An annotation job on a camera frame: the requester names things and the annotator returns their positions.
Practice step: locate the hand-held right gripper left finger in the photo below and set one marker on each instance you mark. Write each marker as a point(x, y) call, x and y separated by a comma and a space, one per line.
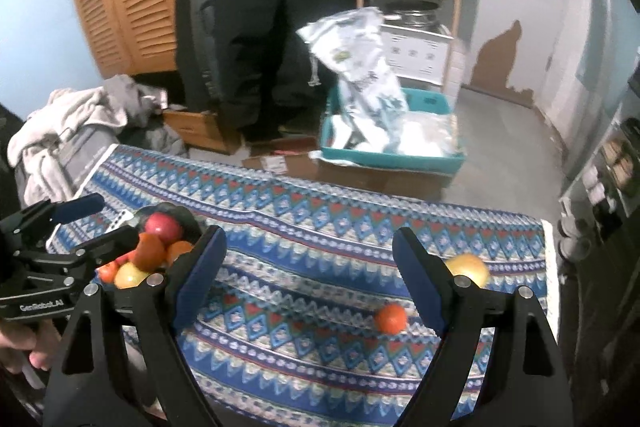
point(197, 287)

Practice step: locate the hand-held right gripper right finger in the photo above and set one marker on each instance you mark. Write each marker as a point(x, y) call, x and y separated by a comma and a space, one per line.
point(422, 287)

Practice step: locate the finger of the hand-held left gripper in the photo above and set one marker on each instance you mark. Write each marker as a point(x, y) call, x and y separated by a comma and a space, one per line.
point(75, 206)
point(110, 244)

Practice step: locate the small red tangerine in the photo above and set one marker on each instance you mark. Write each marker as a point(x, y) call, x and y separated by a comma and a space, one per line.
point(107, 272)

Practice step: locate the yellow apple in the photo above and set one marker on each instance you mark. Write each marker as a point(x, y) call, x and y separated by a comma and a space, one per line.
point(130, 278)
point(472, 267)

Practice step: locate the large orange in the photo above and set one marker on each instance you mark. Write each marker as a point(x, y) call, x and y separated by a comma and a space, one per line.
point(150, 253)
point(179, 251)

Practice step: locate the small orange tangerine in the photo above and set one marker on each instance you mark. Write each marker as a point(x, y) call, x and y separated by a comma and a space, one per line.
point(391, 318)

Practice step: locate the red apple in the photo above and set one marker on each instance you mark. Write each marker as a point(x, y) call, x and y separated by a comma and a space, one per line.
point(162, 227)

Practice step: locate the dark glass plate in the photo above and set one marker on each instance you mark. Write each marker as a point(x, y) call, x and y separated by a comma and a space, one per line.
point(192, 222)

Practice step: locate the person's left hand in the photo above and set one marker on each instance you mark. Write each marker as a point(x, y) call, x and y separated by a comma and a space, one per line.
point(35, 339)

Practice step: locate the grey printed bag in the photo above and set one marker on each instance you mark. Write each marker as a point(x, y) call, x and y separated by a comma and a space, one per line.
point(87, 154)

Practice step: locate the pile of grey clothes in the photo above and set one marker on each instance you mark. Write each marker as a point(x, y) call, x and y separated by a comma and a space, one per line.
point(55, 127)

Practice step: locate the brown cardboard box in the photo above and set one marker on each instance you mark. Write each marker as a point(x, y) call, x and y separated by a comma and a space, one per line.
point(390, 184)

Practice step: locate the dark grey garment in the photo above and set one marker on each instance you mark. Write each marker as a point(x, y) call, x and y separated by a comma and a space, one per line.
point(150, 127)

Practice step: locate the blue patterned tablecloth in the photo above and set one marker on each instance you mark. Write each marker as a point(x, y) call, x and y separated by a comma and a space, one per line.
point(310, 227)

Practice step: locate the teal plastic basket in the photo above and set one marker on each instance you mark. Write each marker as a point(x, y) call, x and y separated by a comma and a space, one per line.
point(390, 162)

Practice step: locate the flat cardboard box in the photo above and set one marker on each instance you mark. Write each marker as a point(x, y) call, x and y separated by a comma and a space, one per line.
point(265, 164)

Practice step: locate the wooden drawer box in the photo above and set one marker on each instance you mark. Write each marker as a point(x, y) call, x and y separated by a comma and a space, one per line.
point(200, 129)

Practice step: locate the clear plastic bag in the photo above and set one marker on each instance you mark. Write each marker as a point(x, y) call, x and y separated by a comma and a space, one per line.
point(430, 134)

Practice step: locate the shoe rack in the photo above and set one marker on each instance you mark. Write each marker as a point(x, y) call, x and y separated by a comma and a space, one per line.
point(605, 187)

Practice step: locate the grey hanging jacket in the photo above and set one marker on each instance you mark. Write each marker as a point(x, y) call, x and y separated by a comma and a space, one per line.
point(207, 32)

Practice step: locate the white printed plastic bag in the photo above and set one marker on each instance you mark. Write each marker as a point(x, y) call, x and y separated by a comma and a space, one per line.
point(360, 67)

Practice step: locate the black hanging coat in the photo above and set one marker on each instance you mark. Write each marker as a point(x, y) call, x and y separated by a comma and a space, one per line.
point(270, 17)

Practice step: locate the dark lidded pot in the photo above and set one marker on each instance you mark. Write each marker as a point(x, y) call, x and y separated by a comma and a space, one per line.
point(412, 14)

